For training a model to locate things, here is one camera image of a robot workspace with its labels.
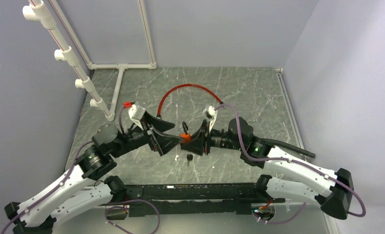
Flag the black-headed keys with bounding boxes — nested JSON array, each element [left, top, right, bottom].
[[186, 154, 193, 167]]

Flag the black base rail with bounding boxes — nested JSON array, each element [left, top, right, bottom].
[[94, 176, 285, 217]]

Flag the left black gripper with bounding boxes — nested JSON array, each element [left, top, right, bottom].
[[110, 110, 183, 158]]

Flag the white PVC pipe frame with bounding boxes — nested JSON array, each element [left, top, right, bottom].
[[22, 0, 157, 122]]

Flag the red cable lock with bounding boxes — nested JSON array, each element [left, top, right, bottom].
[[156, 83, 224, 117]]

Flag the black rubber hose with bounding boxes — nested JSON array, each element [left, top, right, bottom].
[[263, 138, 316, 159]]

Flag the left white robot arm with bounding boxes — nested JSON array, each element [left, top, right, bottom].
[[4, 113, 183, 234]]

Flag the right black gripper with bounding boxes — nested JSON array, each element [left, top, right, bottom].
[[181, 119, 244, 155]]

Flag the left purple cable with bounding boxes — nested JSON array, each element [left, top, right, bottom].
[[0, 106, 162, 234]]

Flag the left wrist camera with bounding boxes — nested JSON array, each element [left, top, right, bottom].
[[123, 101, 146, 130]]

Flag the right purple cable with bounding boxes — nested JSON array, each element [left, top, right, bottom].
[[216, 103, 367, 225]]

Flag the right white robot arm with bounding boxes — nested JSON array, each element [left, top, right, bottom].
[[180, 117, 354, 220]]

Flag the orange padlock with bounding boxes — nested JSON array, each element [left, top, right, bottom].
[[180, 121, 192, 144]]

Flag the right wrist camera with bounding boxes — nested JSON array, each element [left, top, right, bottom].
[[203, 105, 218, 131]]

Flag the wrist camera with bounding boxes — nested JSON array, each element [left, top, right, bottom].
[[123, 101, 146, 130], [203, 105, 218, 131]]

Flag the purple cable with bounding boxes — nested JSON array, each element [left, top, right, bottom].
[[0, 106, 162, 234], [216, 103, 367, 225]]

